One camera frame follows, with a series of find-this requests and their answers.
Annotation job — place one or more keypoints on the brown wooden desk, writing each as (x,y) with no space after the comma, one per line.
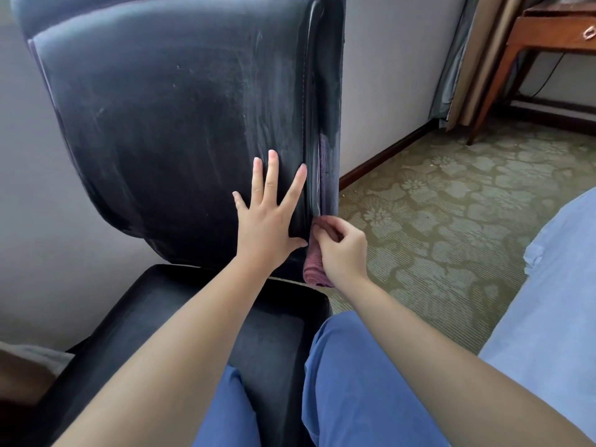
(549,32)

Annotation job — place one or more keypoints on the person's right hand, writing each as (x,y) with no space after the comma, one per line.
(347,260)

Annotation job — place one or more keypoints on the white sheer curtain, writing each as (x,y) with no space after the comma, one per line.
(42,356)

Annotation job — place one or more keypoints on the pink cleaning cloth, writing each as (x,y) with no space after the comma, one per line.
(313,267)

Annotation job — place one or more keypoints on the person's left hand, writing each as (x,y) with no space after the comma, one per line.
(265,232)

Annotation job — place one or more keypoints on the brown curtain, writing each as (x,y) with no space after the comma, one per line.
(484,51)

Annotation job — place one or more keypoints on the blue trousers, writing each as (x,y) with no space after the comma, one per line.
(354,395)

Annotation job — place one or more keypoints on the person's right forearm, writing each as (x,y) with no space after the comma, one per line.
(456,377)

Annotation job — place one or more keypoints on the grey curtain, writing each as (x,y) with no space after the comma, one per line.
(454,65)

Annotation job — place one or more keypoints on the wooden furniture leg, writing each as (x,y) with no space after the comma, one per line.
(493,88)

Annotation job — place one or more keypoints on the black leather chair backrest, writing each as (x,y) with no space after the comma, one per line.
(163,111)

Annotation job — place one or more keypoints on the dark wooden baseboard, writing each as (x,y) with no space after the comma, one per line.
(549,118)
(391,151)

